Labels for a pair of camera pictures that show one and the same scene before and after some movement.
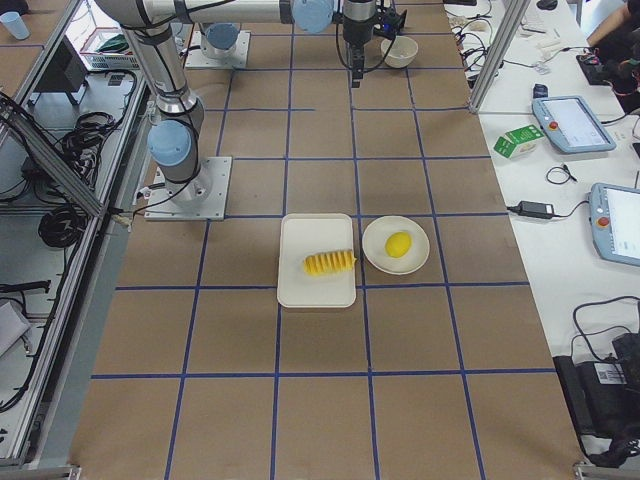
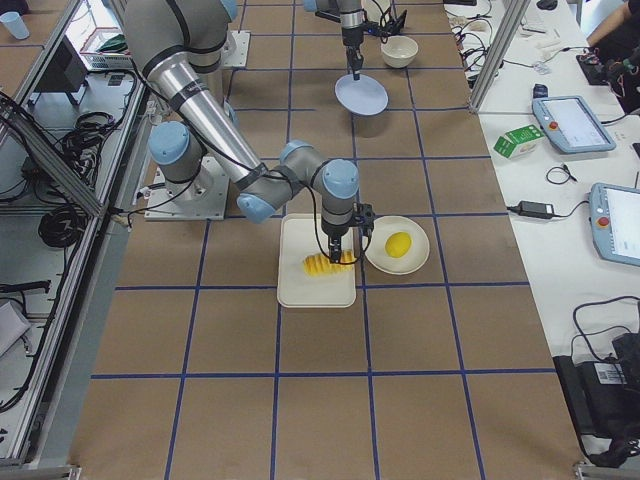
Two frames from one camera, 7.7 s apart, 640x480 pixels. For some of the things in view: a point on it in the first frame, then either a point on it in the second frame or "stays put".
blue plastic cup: (14, 23) stays put
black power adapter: (533, 209) stays put
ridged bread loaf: (329, 262) stays put
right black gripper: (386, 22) → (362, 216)
